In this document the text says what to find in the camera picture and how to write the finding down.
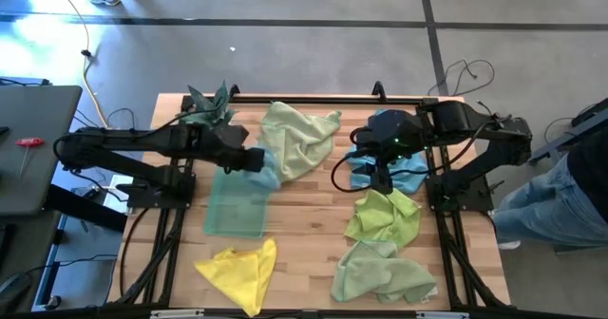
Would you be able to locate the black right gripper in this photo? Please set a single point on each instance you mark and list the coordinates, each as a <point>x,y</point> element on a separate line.
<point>389,138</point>

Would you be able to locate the yellow microfiber towel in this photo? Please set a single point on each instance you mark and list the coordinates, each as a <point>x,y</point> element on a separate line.
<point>237,276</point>

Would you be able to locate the black table brace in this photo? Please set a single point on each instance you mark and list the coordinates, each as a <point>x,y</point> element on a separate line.
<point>85,207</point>

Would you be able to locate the grey metal cart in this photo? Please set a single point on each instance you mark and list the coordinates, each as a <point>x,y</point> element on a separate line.
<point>560,144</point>

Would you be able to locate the black metal table frame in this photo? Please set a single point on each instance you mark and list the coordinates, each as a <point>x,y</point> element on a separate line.
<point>332,99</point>

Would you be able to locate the white edge bracket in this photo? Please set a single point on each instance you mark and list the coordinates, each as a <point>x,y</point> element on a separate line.
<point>442,315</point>
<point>176,314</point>

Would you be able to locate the pale green microfiber towel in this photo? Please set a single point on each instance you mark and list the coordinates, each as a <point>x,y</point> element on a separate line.
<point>375,271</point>
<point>299,138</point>

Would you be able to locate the grey side table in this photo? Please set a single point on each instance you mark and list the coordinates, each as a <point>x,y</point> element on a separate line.
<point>47,181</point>

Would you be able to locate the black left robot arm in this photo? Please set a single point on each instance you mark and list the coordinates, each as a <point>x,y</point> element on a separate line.
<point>142,141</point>

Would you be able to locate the green succulent plant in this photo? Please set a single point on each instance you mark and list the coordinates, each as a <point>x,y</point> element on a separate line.
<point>211,107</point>

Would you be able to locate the lime green microfiber towel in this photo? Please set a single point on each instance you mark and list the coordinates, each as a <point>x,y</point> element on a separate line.
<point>385,217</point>

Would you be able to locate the blue microfiber towel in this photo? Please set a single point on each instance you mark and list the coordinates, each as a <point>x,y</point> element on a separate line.
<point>266,176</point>
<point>413,176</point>

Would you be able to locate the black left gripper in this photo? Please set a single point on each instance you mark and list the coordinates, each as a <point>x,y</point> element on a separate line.
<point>244,160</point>

